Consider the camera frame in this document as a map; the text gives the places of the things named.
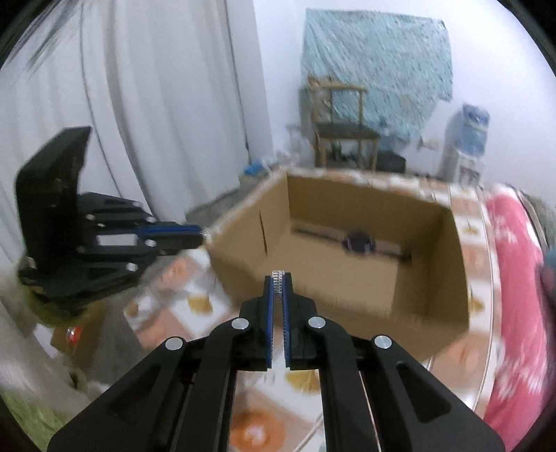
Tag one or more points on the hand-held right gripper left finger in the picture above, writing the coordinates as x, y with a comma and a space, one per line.
272, 321

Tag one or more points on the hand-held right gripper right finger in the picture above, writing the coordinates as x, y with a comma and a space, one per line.
286, 330

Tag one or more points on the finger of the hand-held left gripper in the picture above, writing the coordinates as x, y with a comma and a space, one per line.
178, 245
169, 228

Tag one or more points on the large cardboard box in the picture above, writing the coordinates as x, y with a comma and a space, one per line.
347, 295

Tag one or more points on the dark blue smartwatch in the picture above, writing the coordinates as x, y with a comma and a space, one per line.
358, 242

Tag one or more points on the tile pattern tablecloth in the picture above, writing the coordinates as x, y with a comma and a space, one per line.
195, 300

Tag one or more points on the blue plastic bag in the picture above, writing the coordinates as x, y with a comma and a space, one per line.
253, 168

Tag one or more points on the green plush toy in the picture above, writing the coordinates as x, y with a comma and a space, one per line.
47, 316

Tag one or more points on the white curtain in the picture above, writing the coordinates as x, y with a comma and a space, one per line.
152, 108

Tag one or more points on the small cardboard box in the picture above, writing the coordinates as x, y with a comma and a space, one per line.
91, 339

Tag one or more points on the clear plastic bag pile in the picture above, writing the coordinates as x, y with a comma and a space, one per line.
295, 147

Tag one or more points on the black bag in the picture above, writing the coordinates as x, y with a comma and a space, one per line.
391, 161

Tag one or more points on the wooden chair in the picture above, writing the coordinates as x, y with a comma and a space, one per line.
343, 130

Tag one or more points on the red floral blanket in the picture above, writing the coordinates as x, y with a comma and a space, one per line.
517, 282

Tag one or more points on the water dispenser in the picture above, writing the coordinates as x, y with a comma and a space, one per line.
456, 147

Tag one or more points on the light blue cloth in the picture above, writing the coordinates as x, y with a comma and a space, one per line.
382, 56

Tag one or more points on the grey green blanket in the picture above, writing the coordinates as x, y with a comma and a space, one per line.
541, 217

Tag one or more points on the white wall socket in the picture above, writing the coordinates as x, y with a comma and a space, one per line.
428, 143

